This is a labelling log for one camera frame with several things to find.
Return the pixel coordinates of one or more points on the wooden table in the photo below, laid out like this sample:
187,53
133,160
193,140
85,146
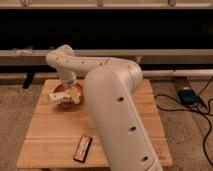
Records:
54,133

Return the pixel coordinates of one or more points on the orange ceramic bowl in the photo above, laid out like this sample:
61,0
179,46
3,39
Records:
62,88

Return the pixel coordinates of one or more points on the dark chocolate bar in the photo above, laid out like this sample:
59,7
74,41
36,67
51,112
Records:
82,149

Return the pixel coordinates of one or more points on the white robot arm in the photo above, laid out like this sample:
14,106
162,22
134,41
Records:
108,86

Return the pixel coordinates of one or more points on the white plastic bottle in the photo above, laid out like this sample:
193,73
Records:
59,97

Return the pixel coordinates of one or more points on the black power adapter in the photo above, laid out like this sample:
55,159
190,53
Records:
188,96

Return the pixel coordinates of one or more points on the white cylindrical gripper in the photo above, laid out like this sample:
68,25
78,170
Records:
69,79

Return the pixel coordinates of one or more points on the white window rail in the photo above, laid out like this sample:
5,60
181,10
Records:
148,56

